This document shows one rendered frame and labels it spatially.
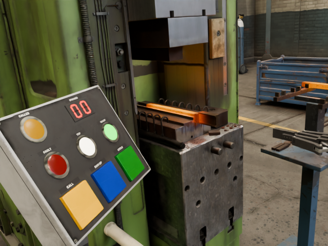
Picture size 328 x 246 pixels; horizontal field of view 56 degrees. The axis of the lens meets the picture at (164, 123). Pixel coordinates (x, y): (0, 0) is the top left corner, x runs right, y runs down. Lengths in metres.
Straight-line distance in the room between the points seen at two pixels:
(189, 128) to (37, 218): 0.69
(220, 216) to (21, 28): 1.11
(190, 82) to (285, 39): 8.55
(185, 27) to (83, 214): 0.73
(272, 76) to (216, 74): 3.61
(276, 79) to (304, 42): 4.75
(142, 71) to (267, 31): 8.89
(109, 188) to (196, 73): 0.89
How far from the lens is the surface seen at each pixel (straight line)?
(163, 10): 1.05
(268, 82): 5.10
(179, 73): 1.55
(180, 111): 1.24
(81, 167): 0.70
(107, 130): 0.80
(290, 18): 9.89
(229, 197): 1.40
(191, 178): 1.16
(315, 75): 4.76
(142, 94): 1.61
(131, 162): 0.81
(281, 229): 2.29
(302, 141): 0.94
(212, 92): 1.47
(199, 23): 1.17
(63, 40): 1.01
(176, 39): 1.09
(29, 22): 1.37
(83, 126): 0.76
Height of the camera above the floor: 1.34
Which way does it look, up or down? 17 degrees down
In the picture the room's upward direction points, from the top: 4 degrees counter-clockwise
